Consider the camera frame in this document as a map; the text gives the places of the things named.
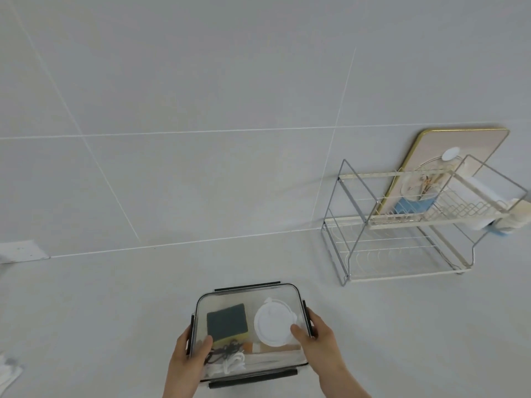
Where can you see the person's left thumb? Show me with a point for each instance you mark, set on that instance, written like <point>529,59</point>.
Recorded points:
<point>204,347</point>

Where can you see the white cloth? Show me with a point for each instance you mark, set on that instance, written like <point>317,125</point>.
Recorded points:
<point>8,370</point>

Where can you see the two-tier metal dish rack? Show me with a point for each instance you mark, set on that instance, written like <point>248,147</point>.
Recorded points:
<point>352,248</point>

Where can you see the person's right forearm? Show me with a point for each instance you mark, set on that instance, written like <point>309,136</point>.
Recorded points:
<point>342,385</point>

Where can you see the blue sponge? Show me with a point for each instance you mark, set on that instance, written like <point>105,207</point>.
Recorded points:
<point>412,206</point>

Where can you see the person's right thumb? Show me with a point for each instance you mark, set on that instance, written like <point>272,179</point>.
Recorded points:
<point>299,333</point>

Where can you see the clear glass jar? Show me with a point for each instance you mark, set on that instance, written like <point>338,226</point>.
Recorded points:
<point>419,186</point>

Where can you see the white wall plate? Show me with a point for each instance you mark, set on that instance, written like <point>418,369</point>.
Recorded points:
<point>23,250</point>

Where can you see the person's left hand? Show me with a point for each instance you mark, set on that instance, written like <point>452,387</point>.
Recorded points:
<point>186,360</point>

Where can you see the person's right hand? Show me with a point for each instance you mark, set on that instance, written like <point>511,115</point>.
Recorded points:
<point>323,352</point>

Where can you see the person's left forearm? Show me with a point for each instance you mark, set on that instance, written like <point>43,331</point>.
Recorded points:
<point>178,387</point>

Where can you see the white round plastic lid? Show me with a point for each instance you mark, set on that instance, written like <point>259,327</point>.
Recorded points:
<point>273,322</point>

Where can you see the pink gold-rimmed cutting board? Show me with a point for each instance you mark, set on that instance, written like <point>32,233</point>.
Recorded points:
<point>431,140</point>

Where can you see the white suction hook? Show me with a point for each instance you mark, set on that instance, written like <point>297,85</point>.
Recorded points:
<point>451,154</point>

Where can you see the green and yellow sponge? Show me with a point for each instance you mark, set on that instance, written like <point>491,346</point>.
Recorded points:
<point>226,323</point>

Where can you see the clear lidded storage box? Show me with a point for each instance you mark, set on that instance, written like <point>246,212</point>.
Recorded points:
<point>249,294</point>

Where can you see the white paper towel roll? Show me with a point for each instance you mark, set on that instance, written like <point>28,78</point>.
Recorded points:
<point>477,192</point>

